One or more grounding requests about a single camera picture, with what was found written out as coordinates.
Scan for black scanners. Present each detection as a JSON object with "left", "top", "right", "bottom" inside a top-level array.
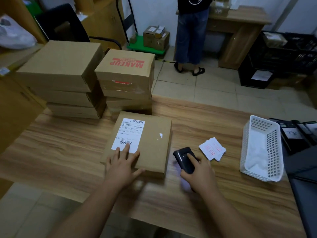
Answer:
[{"left": 280, "top": 122, "right": 310, "bottom": 154}]

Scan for white perforated plastic tray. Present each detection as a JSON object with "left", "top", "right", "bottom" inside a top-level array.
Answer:
[{"left": 239, "top": 115, "right": 284, "bottom": 182}]

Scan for black plastic crate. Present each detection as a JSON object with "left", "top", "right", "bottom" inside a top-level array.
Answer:
[
  {"left": 285, "top": 33, "right": 317, "bottom": 73},
  {"left": 249, "top": 31, "right": 290, "bottom": 72}
]

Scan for person's left forearm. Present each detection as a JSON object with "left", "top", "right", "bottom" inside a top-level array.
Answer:
[{"left": 49, "top": 180, "right": 124, "bottom": 238}]

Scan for grey soft parcel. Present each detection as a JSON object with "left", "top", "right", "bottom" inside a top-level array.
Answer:
[{"left": 37, "top": 0, "right": 75, "bottom": 10}]

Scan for black plastic crates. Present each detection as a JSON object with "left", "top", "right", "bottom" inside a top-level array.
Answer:
[{"left": 238, "top": 56, "right": 274, "bottom": 90}]

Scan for black office chair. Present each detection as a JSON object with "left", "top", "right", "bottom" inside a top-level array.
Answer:
[{"left": 34, "top": 3, "right": 123, "bottom": 50}]

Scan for stack of white stickers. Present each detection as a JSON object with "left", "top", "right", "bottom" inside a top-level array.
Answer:
[{"left": 198, "top": 137, "right": 226, "bottom": 162}]

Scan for person's right hand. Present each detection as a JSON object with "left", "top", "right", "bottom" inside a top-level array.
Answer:
[{"left": 179, "top": 153, "right": 220, "bottom": 195}]

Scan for stack of large cardboard boxes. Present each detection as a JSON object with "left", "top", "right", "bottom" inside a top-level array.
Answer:
[{"left": 0, "top": 0, "right": 127, "bottom": 199}]

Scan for wooden drawer desk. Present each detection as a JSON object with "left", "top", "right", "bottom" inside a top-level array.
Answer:
[{"left": 175, "top": 5, "right": 272, "bottom": 70}]

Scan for person's left hand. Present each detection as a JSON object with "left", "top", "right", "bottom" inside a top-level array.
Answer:
[{"left": 104, "top": 143, "right": 146, "bottom": 191}]

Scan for green platform trolley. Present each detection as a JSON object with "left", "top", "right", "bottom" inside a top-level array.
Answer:
[{"left": 116, "top": 0, "right": 171, "bottom": 56}]

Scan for stack of small cardboard boxes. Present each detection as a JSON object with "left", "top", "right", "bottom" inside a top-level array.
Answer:
[{"left": 209, "top": 0, "right": 232, "bottom": 17}]

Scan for medium taped cardboard box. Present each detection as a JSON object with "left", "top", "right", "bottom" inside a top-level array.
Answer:
[{"left": 143, "top": 31, "right": 171, "bottom": 51}]

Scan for red printed cardboard box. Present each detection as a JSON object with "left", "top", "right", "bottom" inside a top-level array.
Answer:
[{"left": 94, "top": 49, "right": 156, "bottom": 99}]

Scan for black flat device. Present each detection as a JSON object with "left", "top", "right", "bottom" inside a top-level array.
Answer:
[
  {"left": 304, "top": 121, "right": 317, "bottom": 137},
  {"left": 292, "top": 120, "right": 317, "bottom": 145}
]

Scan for person's right forearm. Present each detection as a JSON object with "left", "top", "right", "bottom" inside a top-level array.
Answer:
[{"left": 198, "top": 187, "right": 261, "bottom": 238}]

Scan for small green packet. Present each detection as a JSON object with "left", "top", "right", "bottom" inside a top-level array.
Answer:
[{"left": 24, "top": 0, "right": 43, "bottom": 17}]

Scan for black handheld scanner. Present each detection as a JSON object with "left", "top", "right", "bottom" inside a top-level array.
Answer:
[{"left": 173, "top": 147, "right": 200, "bottom": 175}]

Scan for knotted white plastic bag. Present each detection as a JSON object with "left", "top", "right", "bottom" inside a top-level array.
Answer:
[{"left": 0, "top": 14, "right": 38, "bottom": 50}]

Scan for dark metal shelf rack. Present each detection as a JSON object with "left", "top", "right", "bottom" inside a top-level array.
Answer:
[{"left": 283, "top": 143, "right": 317, "bottom": 238}]

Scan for flat brown parcel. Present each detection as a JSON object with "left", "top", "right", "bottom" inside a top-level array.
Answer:
[{"left": 0, "top": 44, "right": 44, "bottom": 76}]

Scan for white standing air conditioner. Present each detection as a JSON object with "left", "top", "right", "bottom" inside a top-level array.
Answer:
[{"left": 277, "top": 0, "right": 317, "bottom": 35}]

